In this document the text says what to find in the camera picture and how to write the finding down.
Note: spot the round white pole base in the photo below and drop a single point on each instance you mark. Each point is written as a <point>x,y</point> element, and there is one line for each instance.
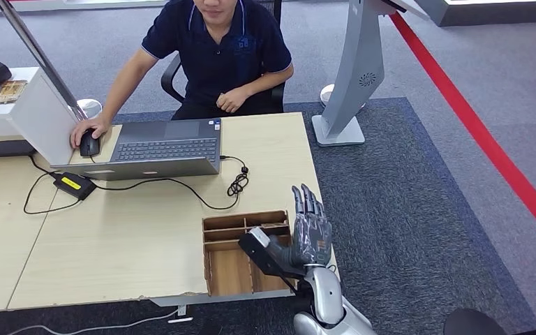
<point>91,106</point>

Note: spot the grey floor platform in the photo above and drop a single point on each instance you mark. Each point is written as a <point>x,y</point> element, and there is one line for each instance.
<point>490,11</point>

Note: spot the person's right forearm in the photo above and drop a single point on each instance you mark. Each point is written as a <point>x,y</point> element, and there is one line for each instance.
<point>122,85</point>

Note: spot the black round object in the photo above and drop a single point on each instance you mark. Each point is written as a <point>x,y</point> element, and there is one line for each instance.
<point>473,323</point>

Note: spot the person's left hand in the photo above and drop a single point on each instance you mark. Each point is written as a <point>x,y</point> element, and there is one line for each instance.
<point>233,99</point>

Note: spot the grey kiosk stand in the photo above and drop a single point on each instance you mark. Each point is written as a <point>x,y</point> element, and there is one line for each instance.
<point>358,69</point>

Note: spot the white cabinet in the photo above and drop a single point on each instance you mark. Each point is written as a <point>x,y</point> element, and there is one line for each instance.
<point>41,115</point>

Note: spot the black power adapter yellow label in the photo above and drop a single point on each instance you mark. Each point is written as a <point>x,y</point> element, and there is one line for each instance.
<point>74,186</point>

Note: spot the brown patterned card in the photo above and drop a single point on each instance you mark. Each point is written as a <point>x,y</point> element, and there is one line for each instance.
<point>10,91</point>

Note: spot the white plug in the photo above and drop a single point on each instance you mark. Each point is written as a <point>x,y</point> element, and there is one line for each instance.
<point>180,320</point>

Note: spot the wooden organizer box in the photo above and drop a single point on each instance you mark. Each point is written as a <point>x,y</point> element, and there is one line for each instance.
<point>226,273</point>

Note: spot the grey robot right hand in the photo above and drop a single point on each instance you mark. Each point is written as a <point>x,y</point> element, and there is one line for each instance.
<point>312,236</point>

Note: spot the grey laptop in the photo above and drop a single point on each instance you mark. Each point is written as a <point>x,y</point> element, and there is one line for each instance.
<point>166,149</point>

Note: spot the black office chair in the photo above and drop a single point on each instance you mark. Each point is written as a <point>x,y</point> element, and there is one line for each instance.
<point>168,81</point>

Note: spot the round white floor object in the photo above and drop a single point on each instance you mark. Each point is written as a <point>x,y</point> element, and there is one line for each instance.
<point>327,94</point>

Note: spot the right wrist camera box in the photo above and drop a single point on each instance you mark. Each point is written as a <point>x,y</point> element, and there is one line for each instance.
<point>258,252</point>

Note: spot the grey metal table frame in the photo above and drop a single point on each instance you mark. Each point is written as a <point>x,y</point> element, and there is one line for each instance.
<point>171,301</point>

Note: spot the dark grey carpet rug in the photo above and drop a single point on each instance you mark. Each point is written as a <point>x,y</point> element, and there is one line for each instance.
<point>411,208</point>

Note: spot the person's right hand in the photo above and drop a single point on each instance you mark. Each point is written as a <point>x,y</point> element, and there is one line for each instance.
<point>90,125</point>

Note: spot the person's left forearm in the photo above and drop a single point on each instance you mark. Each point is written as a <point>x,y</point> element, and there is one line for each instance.
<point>270,81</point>

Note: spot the person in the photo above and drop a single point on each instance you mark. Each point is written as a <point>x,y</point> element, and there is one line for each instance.
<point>222,55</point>

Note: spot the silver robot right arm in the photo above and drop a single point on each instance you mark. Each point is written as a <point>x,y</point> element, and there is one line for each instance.
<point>323,296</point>

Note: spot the flat black box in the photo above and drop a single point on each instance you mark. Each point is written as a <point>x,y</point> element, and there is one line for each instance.
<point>10,149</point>

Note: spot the black computer mouse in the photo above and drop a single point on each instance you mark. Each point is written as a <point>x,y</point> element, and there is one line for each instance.
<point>91,147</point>

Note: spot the silver metal pole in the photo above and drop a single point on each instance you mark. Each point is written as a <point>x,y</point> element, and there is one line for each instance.
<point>37,53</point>

